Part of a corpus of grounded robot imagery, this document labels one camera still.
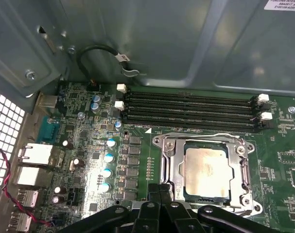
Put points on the silver rear port housing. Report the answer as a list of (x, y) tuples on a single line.
[(35, 155), (25, 197), (47, 102), (18, 223), (30, 177)]

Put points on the blue top capacitor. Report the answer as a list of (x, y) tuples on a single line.
[(96, 98), (118, 125), (109, 158), (96, 107), (108, 173), (105, 187), (111, 143)]

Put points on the white case wall sticker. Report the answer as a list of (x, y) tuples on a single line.
[(283, 4)]

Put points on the RAM slot white latches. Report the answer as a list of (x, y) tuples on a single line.
[(186, 112), (186, 95)]

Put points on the green motherboard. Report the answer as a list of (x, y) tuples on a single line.
[(278, 150)]

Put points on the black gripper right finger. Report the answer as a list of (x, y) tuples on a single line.
[(176, 218)]

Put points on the silver square CPU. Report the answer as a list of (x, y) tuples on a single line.
[(208, 170)]

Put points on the CPU socket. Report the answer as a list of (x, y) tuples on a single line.
[(158, 140)]

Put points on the teal rear port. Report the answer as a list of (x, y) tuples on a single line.
[(47, 131)]

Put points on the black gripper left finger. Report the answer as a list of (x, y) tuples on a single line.
[(147, 218)]

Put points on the dark grey PC case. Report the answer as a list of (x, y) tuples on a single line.
[(161, 36)]

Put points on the dark round capacitor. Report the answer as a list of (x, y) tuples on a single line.
[(60, 190), (58, 199), (79, 162), (68, 144)]

